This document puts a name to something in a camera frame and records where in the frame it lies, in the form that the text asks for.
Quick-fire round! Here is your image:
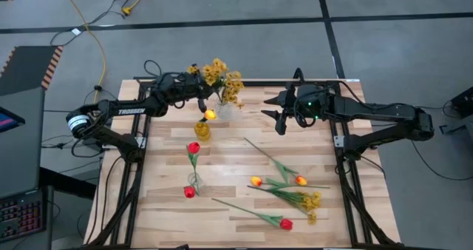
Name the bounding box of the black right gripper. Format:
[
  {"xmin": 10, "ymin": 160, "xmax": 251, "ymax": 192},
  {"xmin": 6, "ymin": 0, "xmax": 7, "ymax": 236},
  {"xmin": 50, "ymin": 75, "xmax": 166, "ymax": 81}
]
[{"xmin": 260, "ymin": 84, "xmax": 333, "ymax": 136}]

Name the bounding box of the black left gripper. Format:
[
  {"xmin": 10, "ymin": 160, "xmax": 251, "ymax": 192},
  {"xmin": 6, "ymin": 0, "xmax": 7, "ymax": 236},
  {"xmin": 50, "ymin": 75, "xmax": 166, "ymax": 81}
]
[{"xmin": 154, "ymin": 71, "xmax": 218, "ymax": 113}]

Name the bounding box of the yellow daffodil bunch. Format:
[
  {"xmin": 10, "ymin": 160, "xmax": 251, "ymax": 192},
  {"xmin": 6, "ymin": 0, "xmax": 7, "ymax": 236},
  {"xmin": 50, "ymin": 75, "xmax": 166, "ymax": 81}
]
[
  {"xmin": 186, "ymin": 58, "xmax": 229, "ymax": 95},
  {"xmin": 221, "ymin": 70, "xmax": 245, "ymax": 109},
  {"xmin": 246, "ymin": 185, "xmax": 323, "ymax": 226}
]

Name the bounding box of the small yellow tulip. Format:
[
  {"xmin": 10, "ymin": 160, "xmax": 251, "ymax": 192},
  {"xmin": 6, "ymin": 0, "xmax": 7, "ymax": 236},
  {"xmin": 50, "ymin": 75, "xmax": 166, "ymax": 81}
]
[{"xmin": 199, "ymin": 109, "xmax": 218, "ymax": 127}]

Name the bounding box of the red tulip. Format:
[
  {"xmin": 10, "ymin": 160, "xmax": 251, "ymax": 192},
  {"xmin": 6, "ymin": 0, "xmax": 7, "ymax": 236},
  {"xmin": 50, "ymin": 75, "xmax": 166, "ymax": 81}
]
[
  {"xmin": 186, "ymin": 141, "xmax": 203, "ymax": 184},
  {"xmin": 211, "ymin": 197, "xmax": 294, "ymax": 232},
  {"xmin": 183, "ymin": 181, "xmax": 200, "ymax": 200}
]

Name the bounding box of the yellow orange tulip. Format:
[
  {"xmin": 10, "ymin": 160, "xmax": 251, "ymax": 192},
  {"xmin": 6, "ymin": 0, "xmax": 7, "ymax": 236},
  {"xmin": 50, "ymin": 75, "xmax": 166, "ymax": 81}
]
[
  {"xmin": 242, "ymin": 137, "xmax": 309, "ymax": 187},
  {"xmin": 250, "ymin": 175, "xmax": 331, "ymax": 190}
]

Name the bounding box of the clear textured glass vase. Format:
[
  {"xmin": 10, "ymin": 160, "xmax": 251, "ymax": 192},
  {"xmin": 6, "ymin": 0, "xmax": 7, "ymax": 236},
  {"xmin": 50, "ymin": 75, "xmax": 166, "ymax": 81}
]
[{"xmin": 214, "ymin": 97, "xmax": 237, "ymax": 122}]

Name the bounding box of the amber glass vase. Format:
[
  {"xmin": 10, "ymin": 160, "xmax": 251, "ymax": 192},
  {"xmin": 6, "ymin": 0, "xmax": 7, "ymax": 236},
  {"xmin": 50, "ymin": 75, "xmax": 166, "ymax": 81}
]
[{"xmin": 193, "ymin": 121, "xmax": 212, "ymax": 143}]

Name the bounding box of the clear smooth glass vase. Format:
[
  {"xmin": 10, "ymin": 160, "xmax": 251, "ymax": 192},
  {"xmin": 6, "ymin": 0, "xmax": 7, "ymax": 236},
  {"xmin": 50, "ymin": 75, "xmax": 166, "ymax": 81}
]
[{"xmin": 186, "ymin": 171, "xmax": 205, "ymax": 192}]

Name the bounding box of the black equipment box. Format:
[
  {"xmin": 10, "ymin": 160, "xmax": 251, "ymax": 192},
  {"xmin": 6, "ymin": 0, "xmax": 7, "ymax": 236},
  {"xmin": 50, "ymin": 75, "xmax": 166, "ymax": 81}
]
[{"xmin": 449, "ymin": 86, "xmax": 473, "ymax": 120}]

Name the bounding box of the black aluminium table frame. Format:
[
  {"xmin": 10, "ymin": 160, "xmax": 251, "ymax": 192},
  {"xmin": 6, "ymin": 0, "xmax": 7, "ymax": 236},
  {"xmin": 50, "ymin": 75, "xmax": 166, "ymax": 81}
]
[{"xmin": 79, "ymin": 67, "xmax": 404, "ymax": 250}]

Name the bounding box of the black cable loop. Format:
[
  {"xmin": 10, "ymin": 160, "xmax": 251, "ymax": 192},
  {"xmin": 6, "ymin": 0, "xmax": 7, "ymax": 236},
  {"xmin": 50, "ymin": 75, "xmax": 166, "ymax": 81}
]
[{"xmin": 143, "ymin": 59, "xmax": 163, "ymax": 78}]

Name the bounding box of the long yellow floor cable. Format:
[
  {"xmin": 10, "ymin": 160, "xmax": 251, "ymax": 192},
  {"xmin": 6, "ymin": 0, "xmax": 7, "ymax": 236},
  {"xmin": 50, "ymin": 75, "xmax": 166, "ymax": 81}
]
[{"xmin": 58, "ymin": 0, "xmax": 108, "ymax": 107}]

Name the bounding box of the yellow cable with plug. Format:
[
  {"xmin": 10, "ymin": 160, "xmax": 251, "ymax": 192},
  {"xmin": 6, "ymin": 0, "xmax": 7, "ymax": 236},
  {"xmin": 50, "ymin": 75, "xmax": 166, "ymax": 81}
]
[{"xmin": 122, "ymin": 0, "xmax": 158, "ymax": 16}]

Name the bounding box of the black floor cable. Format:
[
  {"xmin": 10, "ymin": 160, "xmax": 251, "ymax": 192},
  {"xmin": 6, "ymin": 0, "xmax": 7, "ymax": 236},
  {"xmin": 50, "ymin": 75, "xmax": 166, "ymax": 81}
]
[{"xmin": 405, "ymin": 105, "xmax": 473, "ymax": 182}]

